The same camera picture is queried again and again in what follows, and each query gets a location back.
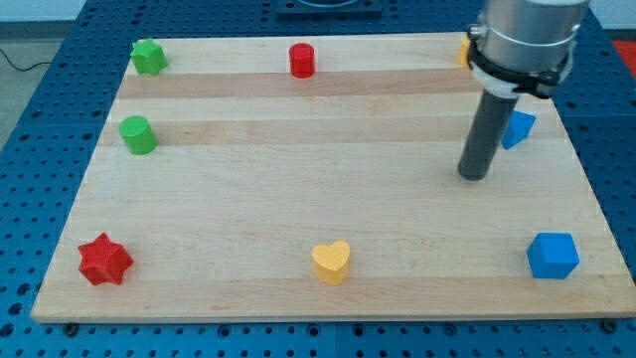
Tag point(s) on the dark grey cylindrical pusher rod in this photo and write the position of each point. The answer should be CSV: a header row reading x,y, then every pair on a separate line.
x,y
487,129

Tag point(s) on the blue triangle block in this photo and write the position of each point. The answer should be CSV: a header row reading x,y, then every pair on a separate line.
x,y
518,129

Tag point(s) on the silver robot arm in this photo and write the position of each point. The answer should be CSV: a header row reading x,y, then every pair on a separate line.
x,y
515,47

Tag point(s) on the yellow block behind arm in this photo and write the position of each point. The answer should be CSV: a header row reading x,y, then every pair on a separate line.
x,y
462,58

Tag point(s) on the wooden board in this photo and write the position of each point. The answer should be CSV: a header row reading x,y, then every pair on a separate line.
x,y
253,168

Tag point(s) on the blue cube block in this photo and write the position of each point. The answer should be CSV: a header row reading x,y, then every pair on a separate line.
x,y
552,255

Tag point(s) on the red cylinder block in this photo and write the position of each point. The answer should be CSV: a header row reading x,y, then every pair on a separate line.
x,y
302,60

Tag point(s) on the yellow heart block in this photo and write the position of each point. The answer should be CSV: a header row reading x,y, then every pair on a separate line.
x,y
331,262

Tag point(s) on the green star block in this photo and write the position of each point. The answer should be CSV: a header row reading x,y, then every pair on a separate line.
x,y
148,57

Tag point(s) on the green cylinder block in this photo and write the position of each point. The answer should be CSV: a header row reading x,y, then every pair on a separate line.
x,y
137,135

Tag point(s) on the red star block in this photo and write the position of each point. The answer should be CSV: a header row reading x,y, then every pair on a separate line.
x,y
104,261

